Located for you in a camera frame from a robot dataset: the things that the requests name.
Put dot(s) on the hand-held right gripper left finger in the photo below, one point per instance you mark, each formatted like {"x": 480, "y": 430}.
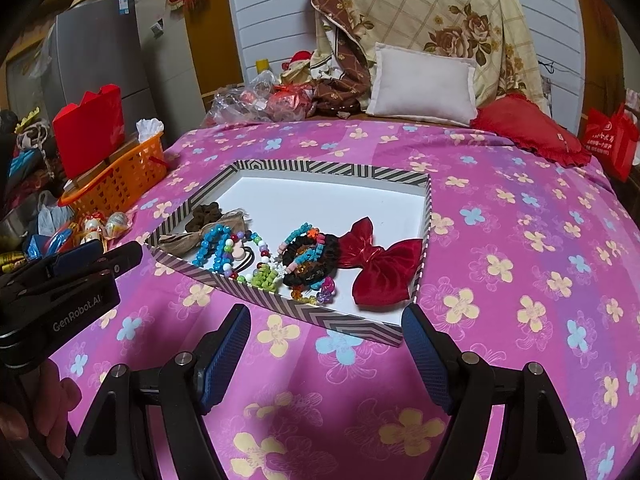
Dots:
{"x": 222, "y": 360}

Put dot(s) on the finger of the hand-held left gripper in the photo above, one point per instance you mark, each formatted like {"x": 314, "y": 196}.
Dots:
{"x": 80, "y": 257}
{"x": 125, "y": 257}

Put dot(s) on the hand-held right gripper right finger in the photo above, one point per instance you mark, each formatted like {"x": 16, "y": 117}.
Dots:
{"x": 425, "y": 360}

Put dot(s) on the striped shallow cardboard box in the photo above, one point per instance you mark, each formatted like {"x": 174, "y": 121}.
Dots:
{"x": 350, "y": 325}

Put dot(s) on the black scrunchie with colourful beads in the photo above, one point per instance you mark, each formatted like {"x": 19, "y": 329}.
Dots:
{"x": 310, "y": 260}

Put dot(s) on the person's left hand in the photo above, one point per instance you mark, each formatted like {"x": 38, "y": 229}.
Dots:
{"x": 55, "y": 400}

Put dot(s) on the foil-wrapped toy egg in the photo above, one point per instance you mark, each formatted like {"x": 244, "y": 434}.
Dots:
{"x": 92, "y": 227}
{"x": 117, "y": 220}

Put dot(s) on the blue snack packets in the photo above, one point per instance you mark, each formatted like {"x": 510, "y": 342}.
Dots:
{"x": 47, "y": 245}

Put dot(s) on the orange plastic basket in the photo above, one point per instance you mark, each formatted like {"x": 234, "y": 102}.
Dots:
{"x": 120, "y": 175}

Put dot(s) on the dark brown scrunchie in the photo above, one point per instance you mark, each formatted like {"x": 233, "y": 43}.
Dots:
{"x": 202, "y": 217}

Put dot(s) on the red velvet hair bow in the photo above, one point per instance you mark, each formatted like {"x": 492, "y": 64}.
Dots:
{"x": 395, "y": 260}

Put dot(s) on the tan fabric hair bow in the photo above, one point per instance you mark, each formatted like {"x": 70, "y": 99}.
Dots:
{"x": 235, "y": 220}

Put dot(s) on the red cardboard box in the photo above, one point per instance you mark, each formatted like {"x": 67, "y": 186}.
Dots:
{"x": 90, "y": 135}

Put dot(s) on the pink floral bedsheet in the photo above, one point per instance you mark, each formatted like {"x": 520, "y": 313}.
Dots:
{"x": 500, "y": 260}

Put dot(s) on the white tissue paper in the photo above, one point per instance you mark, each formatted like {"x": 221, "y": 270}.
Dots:
{"x": 150, "y": 130}

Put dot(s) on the clear plastic bag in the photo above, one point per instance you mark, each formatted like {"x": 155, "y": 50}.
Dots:
{"x": 240, "y": 100}

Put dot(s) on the grey refrigerator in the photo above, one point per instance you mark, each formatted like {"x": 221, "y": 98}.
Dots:
{"x": 100, "y": 45}

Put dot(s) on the red snack packet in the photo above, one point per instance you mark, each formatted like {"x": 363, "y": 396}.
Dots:
{"x": 290, "y": 100}

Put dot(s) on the red frilled pillow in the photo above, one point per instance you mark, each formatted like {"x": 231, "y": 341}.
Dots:
{"x": 530, "y": 130}

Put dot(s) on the red plush toy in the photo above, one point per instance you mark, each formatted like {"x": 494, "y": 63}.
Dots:
{"x": 299, "y": 62}

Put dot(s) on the brown patterned cloth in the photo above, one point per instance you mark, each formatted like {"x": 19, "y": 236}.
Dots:
{"x": 340, "y": 90}

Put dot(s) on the white small pillow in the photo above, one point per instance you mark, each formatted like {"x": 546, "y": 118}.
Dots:
{"x": 422, "y": 85}

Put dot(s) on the red shopping bag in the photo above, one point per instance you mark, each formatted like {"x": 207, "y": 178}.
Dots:
{"x": 612, "y": 140}

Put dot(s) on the cream floral quilt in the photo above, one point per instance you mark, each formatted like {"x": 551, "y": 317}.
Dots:
{"x": 450, "y": 10}

